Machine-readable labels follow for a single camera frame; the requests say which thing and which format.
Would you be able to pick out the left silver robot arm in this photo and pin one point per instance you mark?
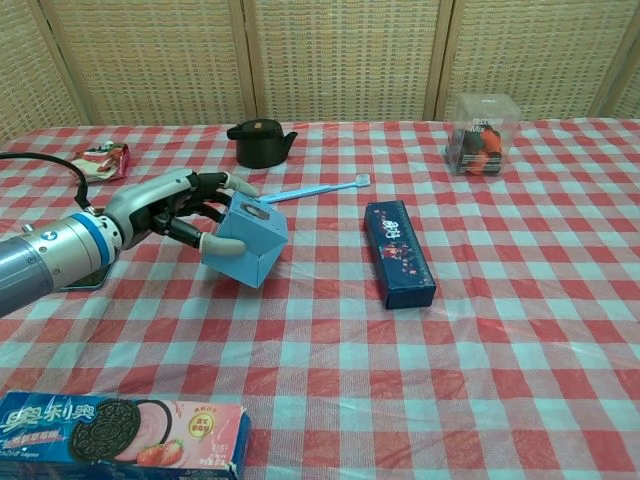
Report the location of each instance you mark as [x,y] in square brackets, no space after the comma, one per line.
[45,260]

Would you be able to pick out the red white checkered tablecloth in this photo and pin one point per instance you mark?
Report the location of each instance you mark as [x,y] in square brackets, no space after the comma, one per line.
[375,375]

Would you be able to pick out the light blue toothbrush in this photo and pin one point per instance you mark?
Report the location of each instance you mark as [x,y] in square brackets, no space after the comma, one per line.
[310,191]

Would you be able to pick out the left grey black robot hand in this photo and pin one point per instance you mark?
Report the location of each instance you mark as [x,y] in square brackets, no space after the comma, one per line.
[145,200]

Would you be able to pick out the small light blue box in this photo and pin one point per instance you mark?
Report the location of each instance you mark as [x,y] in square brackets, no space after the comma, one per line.
[250,245]

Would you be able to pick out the red white strawberry pouch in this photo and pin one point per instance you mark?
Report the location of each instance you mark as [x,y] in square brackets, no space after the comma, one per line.
[102,162]

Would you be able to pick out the woven rattan folding screen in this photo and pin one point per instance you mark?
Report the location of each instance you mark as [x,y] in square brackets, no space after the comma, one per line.
[340,60]

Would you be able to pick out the long dark blue box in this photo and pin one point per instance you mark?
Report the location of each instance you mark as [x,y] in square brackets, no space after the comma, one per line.
[400,250]

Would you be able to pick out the Oreo cookie package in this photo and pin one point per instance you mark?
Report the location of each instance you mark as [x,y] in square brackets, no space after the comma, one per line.
[125,435]

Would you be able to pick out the clear bag of snacks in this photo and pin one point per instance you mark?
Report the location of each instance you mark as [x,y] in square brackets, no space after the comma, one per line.
[480,145]

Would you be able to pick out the black teapot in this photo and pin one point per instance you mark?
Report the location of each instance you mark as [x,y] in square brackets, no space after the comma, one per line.
[260,145]

